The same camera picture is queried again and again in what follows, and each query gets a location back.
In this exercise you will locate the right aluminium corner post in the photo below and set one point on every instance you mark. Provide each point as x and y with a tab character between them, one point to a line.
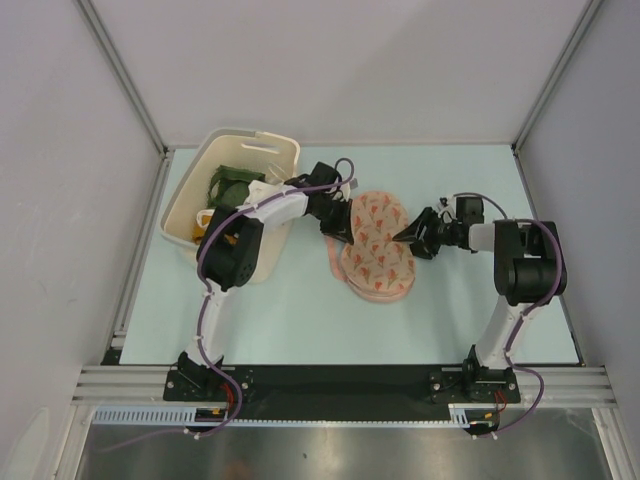
569	49

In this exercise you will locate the green garment in basket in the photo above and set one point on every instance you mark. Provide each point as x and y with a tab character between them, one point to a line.
229	186

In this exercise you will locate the cream plastic laundry basket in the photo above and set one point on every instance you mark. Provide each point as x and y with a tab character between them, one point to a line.
274	155

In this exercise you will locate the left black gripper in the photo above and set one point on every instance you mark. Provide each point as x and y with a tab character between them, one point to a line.
341	228

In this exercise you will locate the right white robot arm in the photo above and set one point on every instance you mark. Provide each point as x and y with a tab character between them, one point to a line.
528	272

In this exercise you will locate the left aluminium corner post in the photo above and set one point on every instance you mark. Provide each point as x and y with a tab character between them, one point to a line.
110	52

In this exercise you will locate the mustard yellow garment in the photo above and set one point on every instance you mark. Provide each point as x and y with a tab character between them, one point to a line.
227	237

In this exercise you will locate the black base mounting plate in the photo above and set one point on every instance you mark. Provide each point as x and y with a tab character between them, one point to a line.
341	393

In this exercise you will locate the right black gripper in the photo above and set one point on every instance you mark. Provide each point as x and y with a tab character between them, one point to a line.
426	246

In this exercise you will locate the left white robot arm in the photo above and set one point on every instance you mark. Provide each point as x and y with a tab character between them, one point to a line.
228	257

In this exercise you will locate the aluminium corner post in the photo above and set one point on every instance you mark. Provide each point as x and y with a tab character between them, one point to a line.
569	49
110	52

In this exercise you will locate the white garment in basket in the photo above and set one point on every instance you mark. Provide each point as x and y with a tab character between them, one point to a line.
258	190

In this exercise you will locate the pink floral mesh laundry bag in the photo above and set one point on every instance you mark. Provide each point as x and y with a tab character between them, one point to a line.
375	267

